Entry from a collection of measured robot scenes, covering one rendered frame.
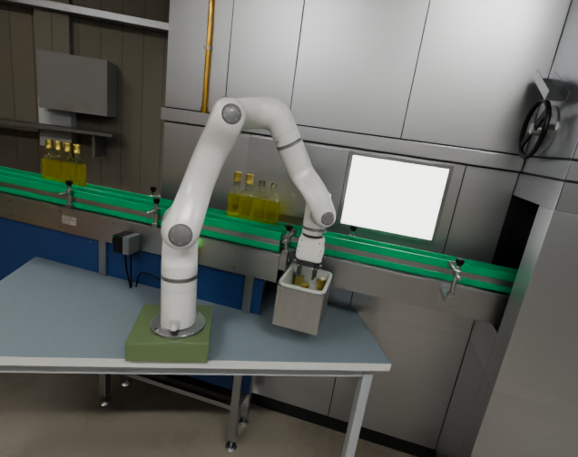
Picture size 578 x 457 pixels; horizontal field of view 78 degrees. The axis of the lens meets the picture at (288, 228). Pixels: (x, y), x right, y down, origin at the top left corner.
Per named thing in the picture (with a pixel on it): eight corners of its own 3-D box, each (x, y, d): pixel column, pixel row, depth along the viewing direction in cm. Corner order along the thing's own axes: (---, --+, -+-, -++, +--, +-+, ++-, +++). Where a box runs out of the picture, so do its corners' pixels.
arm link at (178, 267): (160, 283, 115) (160, 211, 109) (162, 262, 132) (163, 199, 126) (198, 283, 118) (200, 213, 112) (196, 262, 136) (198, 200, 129)
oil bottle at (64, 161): (77, 198, 187) (76, 143, 180) (69, 199, 182) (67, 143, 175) (69, 196, 188) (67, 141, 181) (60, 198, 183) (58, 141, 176)
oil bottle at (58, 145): (69, 196, 188) (67, 141, 181) (60, 198, 183) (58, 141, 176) (60, 194, 190) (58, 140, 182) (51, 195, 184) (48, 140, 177)
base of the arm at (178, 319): (200, 340, 119) (203, 289, 114) (142, 337, 117) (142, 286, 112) (209, 312, 137) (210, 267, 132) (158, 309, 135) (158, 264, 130)
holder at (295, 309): (328, 304, 154) (334, 270, 150) (317, 335, 128) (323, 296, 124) (290, 295, 158) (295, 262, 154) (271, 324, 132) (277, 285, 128)
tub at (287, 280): (329, 291, 147) (333, 272, 145) (320, 316, 126) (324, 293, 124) (289, 282, 151) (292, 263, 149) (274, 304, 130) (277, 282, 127)
